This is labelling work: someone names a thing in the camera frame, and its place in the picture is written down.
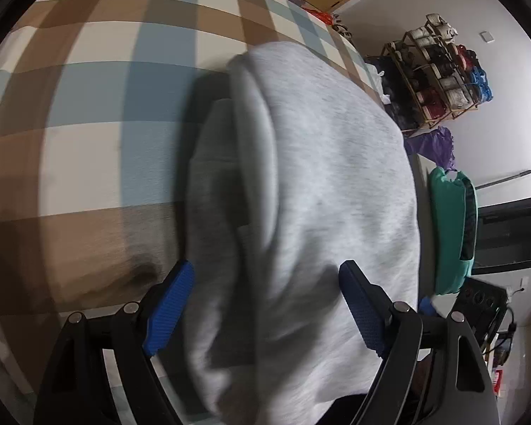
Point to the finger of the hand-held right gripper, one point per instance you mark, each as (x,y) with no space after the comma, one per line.
(426,306)

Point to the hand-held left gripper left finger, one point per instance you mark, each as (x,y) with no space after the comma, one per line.
(168,310)

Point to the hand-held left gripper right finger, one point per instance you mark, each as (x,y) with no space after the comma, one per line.
(365,314)

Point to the light grey sweatshirt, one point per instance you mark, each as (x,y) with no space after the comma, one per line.
(314,186)

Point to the dark clothes pile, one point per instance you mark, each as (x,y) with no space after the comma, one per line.
(398,110)

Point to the black device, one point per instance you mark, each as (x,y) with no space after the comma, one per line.
(482,305)

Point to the grey mattress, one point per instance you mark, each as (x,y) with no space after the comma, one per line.
(425,230)

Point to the teal black jacket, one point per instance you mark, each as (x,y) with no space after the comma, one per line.
(449,230)

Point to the black low cabinet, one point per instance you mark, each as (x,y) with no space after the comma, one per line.
(513,234)

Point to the grey pole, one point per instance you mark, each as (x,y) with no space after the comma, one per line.
(504,178)

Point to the purple cloth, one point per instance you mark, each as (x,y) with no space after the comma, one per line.
(433,148)

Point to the brown blue checked bedsheet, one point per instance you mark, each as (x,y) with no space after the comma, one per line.
(93,97)

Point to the white plastic bag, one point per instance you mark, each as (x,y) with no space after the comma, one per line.
(378,82)

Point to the wooden shoe rack with shoes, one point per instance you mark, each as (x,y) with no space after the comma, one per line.
(442,75)

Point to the white wall socket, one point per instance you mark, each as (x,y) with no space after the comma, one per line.
(523,284)

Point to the white light switch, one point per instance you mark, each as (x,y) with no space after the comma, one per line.
(487,37)

